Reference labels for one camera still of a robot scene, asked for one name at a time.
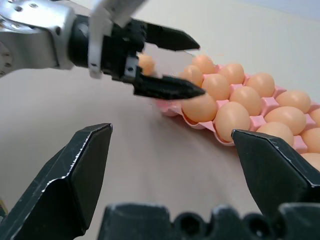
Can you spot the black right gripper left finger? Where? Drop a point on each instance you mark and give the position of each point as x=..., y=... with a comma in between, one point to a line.
x=62, y=190

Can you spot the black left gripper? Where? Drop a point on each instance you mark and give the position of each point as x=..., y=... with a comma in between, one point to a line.
x=115, y=55

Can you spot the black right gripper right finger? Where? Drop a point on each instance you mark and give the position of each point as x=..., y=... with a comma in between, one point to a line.
x=272, y=172

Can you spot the brown egg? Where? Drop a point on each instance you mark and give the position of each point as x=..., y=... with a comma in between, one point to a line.
x=216, y=86
x=192, y=75
x=147, y=63
x=275, y=130
x=232, y=121
x=316, y=116
x=311, y=140
x=312, y=161
x=200, y=108
x=203, y=62
x=246, y=98
x=286, y=120
x=293, y=101
x=232, y=73
x=261, y=83

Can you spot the pink plastic egg tray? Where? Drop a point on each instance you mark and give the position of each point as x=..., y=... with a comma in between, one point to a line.
x=257, y=121

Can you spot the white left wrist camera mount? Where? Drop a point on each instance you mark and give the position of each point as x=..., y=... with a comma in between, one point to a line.
x=96, y=37

